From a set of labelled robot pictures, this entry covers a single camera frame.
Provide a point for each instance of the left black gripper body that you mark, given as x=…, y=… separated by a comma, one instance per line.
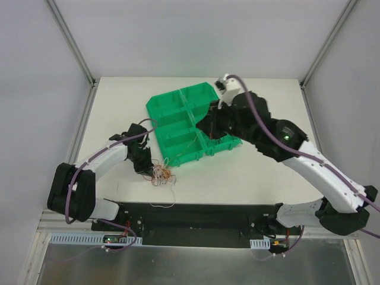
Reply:
x=143, y=162

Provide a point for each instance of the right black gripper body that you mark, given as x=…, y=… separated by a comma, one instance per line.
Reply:
x=214, y=123

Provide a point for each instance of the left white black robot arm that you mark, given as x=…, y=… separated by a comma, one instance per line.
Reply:
x=73, y=190

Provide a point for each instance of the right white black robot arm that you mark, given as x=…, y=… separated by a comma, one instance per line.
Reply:
x=341, y=210

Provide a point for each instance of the green plastic bin right column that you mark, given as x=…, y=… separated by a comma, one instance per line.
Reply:
x=197, y=99

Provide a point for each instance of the green plastic bin column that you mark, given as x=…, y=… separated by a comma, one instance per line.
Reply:
x=197, y=99
x=175, y=132

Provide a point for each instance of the green plastic bin left column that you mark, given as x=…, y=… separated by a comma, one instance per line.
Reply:
x=175, y=132

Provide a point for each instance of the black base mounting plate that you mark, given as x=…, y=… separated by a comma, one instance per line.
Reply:
x=197, y=225

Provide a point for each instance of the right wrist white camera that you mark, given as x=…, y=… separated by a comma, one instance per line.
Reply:
x=229, y=89

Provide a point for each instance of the left white cable duct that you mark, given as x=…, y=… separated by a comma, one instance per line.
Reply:
x=94, y=239

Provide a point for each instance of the white cable duct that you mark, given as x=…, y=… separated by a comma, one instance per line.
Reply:
x=264, y=243
x=94, y=239

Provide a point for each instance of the right white cable duct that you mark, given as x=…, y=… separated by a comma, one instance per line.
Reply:
x=264, y=243

